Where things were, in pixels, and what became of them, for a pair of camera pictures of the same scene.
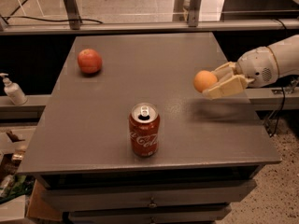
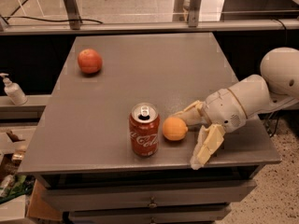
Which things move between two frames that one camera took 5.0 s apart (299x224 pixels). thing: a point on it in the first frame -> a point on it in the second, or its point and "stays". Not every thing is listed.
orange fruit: (203, 79) -> (174, 128)
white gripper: (257, 66) -> (221, 108)
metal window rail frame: (193, 23) stays
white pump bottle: (14, 91) stays
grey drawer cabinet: (211, 151) stays
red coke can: (144, 126) stays
